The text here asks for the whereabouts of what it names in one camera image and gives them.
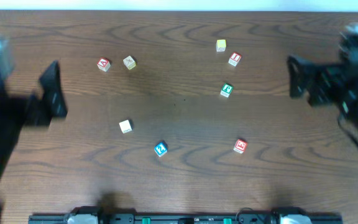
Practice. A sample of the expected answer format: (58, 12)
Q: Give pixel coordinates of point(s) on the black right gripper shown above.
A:
(317, 86)

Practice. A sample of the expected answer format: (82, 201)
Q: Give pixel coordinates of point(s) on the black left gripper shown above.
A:
(32, 111)

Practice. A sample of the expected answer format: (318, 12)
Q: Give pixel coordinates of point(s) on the red letter A block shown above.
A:
(103, 64)

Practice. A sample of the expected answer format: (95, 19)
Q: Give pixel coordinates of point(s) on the red letter I block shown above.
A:
(234, 59)

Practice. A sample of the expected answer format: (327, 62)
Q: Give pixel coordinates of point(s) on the blue number 2 block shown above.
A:
(160, 149)

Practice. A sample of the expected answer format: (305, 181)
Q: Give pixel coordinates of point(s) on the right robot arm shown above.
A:
(348, 53)

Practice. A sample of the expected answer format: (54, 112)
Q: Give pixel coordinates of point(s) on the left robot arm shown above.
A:
(9, 136)

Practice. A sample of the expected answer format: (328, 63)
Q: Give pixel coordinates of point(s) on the green letter block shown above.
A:
(226, 90)

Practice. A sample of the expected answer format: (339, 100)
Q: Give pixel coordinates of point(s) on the wooden block with dragonfly drawing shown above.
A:
(129, 62)

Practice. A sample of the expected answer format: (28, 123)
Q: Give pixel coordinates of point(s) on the yellow-topped wooden block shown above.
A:
(221, 45)

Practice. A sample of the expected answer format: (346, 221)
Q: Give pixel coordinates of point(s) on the plain wooden number 5 block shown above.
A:
(125, 126)

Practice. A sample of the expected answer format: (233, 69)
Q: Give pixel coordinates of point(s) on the red letter E block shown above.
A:
(240, 146)

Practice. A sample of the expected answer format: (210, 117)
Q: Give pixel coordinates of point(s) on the black mounting rail with bases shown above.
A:
(96, 215)

